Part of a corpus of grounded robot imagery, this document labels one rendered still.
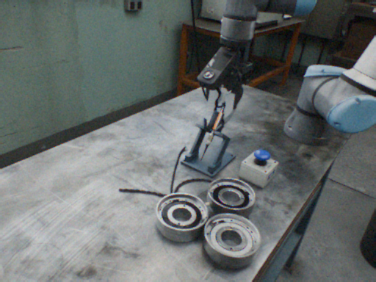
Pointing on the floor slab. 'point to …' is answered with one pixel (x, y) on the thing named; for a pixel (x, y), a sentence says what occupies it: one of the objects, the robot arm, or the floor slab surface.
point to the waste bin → (369, 241)
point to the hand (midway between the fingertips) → (219, 117)
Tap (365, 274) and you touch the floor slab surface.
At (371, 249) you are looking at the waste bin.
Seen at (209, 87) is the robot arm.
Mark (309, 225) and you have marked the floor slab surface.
